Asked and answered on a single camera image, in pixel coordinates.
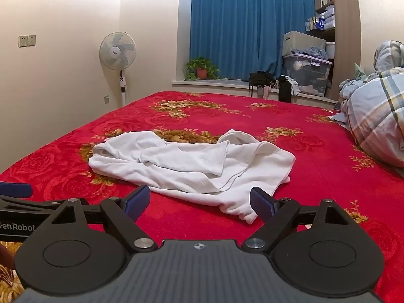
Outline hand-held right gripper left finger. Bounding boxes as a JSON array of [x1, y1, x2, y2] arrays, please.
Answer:
[[50, 184, 159, 254]]

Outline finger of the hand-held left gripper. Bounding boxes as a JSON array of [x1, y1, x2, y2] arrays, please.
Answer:
[[0, 182, 64, 211]]

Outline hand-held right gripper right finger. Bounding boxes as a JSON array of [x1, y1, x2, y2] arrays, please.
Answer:
[[241, 186, 359, 254]]

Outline white garment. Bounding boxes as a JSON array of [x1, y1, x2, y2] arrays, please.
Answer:
[[88, 129, 296, 225]]

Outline blue clothes pile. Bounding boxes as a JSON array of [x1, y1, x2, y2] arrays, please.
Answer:
[[291, 47, 329, 61]]

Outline person's left hand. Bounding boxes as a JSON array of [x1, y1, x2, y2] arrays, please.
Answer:
[[0, 243, 15, 271]]

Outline red floral blanket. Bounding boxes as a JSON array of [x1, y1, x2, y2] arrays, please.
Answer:
[[0, 91, 404, 303]]

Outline black bottle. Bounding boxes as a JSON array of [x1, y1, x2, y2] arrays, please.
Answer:
[[278, 79, 292, 103]]

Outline white crumpled cloth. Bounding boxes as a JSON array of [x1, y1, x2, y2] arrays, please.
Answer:
[[278, 75, 301, 96]]

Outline white window sill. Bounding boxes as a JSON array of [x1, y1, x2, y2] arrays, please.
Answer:
[[172, 79, 340, 105]]

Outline black bag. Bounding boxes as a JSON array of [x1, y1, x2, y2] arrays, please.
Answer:
[[248, 71, 277, 98]]

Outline clear plastic storage bin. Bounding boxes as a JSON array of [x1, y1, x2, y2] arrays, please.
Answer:
[[283, 53, 334, 98]]

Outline potted green plant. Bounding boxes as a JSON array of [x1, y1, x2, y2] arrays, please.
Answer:
[[184, 57, 221, 81]]

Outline plaid quilt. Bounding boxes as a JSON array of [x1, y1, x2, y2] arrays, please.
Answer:
[[328, 40, 404, 178]]

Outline white standing fan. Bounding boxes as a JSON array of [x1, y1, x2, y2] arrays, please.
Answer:
[[99, 32, 137, 108]]

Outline grey storage box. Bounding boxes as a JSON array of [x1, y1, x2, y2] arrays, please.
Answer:
[[282, 31, 327, 58]]

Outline blue curtain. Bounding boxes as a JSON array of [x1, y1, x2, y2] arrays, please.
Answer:
[[189, 0, 316, 81]]

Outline wooden shelf cabinet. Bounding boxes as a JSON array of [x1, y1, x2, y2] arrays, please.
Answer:
[[313, 0, 362, 100]]

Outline white packets on shelf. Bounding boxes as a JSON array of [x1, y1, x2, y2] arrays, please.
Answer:
[[304, 5, 335, 32]]

